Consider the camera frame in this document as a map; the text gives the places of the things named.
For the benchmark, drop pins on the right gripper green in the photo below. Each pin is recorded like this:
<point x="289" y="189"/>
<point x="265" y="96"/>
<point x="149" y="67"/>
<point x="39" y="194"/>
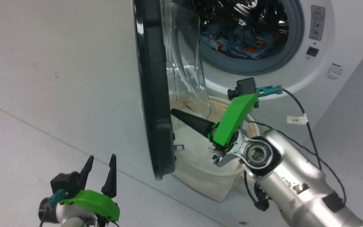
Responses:
<point x="235" y="119"/>

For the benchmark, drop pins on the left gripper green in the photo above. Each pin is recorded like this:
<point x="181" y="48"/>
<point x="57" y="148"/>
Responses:
<point x="96" y="203"/>

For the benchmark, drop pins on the black round washing machine door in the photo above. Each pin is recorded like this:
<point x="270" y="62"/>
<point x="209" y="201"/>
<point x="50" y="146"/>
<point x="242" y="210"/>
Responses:
<point x="153" y="94"/>

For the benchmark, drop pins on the blue bear print garment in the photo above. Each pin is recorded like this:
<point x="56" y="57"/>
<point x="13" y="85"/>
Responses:
<point x="241" y="41"/>

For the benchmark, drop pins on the cream fabric laundry basket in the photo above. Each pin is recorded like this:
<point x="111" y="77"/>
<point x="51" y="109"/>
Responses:
<point x="200" y="176"/>

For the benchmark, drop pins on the grey rubber door gasket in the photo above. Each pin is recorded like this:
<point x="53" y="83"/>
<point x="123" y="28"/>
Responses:
<point x="247" y="65"/>

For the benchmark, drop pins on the steel washing machine drum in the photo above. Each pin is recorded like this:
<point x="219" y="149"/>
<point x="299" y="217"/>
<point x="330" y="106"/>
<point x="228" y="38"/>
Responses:
<point x="263" y="15"/>

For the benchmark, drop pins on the black door lock latch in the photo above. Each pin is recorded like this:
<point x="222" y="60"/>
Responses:
<point x="312" y="51"/>

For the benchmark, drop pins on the white washing machine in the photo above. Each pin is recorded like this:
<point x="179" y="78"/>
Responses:
<point x="342" y="31"/>

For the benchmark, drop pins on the grey warning sticker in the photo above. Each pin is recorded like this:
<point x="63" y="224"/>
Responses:
<point x="317" y="22"/>

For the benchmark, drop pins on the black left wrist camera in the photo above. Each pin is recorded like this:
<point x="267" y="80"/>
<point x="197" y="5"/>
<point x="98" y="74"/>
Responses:
<point x="66" y="183"/>

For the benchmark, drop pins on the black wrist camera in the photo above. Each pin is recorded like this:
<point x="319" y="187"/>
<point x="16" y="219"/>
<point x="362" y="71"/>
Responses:
<point x="243" y="88"/>
<point x="66" y="183"/>

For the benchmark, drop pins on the teal left camera connector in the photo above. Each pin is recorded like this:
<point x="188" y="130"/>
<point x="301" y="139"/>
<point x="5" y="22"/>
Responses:
<point x="57" y="197"/>

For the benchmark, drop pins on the teal camera connector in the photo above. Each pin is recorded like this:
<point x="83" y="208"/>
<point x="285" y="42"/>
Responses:
<point x="57" y="197"/>
<point x="268" y="90"/>

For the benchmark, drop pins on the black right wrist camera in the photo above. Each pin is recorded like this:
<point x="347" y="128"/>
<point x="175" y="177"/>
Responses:
<point x="243" y="88"/>

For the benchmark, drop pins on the teal right camera connector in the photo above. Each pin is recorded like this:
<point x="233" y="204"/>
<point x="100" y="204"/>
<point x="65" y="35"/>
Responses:
<point x="268" y="90"/>

